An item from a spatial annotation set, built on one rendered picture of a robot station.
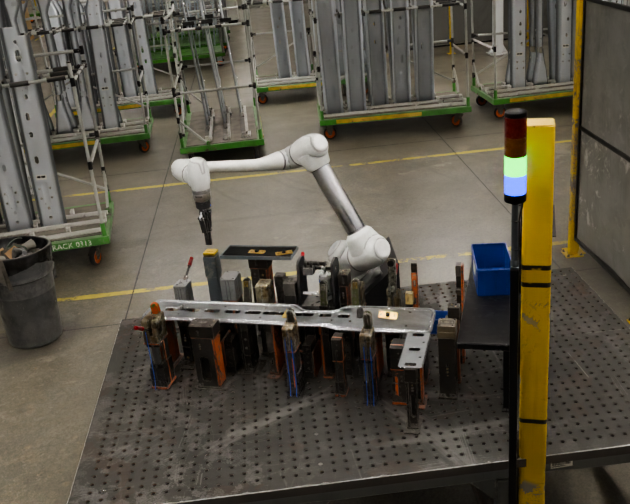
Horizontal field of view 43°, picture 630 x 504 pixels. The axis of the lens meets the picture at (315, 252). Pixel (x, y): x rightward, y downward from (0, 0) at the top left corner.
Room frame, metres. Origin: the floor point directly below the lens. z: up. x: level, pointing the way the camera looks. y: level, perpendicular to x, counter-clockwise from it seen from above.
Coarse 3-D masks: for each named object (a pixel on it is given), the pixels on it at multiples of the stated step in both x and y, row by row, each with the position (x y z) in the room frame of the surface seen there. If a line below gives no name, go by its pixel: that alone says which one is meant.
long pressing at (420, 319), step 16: (160, 304) 3.56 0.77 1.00; (176, 304) 3.54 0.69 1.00; (192, 304) 3.52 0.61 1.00; (208, 304) 3.51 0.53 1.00; (224, 304) 3.49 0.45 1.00; (240, 304) 3.47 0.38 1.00; (256, 304) 3.46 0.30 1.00; (272, 304) 3.43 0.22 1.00; (288, 304) 3.42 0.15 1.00; (176, 320) 3.39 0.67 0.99; (224, 320) 3.33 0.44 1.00; (240, 320) 3.31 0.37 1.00; (256, 320) 3.29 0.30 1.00; (272, 320) 3.28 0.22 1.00; (304, 320) 3.25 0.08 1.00; (320, 320) 3.23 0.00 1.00; (336, 320) 3.22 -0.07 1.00; (352, 320) 3.20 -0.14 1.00; (384, 320) 3.18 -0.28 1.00; (400, 320) 3.16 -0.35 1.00; (416, 320) 3.15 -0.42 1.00; (432, 320) 3.14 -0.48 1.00
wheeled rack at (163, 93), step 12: (108, 0) 12.95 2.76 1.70; (168, 0) 13.09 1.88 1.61; (156, 12) 12.93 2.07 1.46; (168, 12) 12.17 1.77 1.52; (36, 24) 11.95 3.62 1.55; (48, 72) 11.96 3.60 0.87; (144, 96) 12.43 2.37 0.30; (156, 96) 12.45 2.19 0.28; (168, 96) 12.24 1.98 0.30; (72, 108) 12.05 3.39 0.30; (120, 108) 12.04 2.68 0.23; (132, 108) 12.07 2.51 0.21; (180, 108) 12.21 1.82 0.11
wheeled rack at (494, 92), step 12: (492, 48) 10.22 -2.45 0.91; (480, 72) 11.08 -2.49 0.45; (480, 84) 10.82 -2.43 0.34; (492, 84) 11.04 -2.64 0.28; (504, 84) 10.79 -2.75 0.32; (528, 84) 10.79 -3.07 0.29; (552, 84) 10.57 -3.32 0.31; (564, 84) 10.59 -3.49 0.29; (480, 96) 10.71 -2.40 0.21; (492, 96) 10.33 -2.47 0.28; (504, 96) 10.26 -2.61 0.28; (516, 96) 10.23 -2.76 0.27; (528, 96) 10.20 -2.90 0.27; (540, 96) 10.20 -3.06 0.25; (552, 96) 10.22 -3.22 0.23; (564, 96) 10.24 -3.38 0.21; (504, 108) 10.26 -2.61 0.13
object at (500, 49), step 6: (492, 0) 14.90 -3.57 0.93; (498, 0) 14.77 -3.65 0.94; (492, 6) 14.90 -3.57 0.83; (498, 6) 14.77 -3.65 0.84; (492, 12) 14.90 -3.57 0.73; (498, 12) 14.77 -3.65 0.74; (492, 18) 14.90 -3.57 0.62; (498, 18) 14.77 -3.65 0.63; (492, 24) 14.90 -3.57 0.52; (498, 24) 14.77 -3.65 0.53; (492, 30) 14.91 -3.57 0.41; (498, 30) 14.77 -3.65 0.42; (492, 36) 14.91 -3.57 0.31; (498, 36) 14.77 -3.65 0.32; (492, 42) 14.91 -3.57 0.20; (498, 42) 14.77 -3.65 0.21; (498, 48) 14.77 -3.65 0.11; (504, 48) 14.85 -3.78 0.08; (492, 54) 14.70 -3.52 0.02; (498, 54) 14.67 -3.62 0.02; (504, 54) 14.67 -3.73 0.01
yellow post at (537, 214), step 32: (544, 128) 2.51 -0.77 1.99; (544, 160) 2.51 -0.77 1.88; (544, 192) 2.51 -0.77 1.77; (544, 224) 2.51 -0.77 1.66; (544, 256) 2.51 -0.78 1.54; (544, 288) 2.51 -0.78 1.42; (544, 320) 2.50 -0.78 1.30; (544, 352) 2.50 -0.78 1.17; (544, 384) 2.50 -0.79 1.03; (544, 416) 2.50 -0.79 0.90; (544, 448) 2.50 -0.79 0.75; (544, 480) 2.51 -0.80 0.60
